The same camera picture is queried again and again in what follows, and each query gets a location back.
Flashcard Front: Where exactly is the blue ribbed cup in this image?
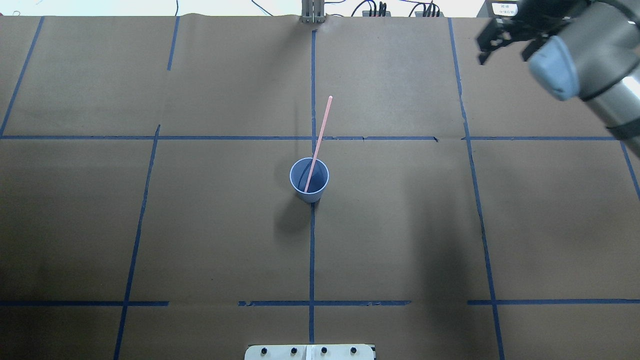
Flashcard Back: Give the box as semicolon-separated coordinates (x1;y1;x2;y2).
289;157;330;204

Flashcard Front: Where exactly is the pink chopstick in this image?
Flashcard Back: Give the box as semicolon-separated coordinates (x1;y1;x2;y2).
304;95;334;192

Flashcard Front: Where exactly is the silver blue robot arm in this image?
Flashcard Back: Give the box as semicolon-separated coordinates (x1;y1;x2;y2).
528;0;640;155

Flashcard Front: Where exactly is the black box with label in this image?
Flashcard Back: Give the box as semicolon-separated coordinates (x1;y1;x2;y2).
476;0;520;19

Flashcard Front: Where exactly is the aluminium frame post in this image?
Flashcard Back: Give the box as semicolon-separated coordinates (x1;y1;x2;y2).
300;0;326;24

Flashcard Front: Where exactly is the white camera stand post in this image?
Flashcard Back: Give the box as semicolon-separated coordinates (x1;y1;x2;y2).
244;343;377;360

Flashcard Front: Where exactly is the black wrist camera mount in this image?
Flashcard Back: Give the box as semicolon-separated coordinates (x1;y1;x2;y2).
476;0;593;66

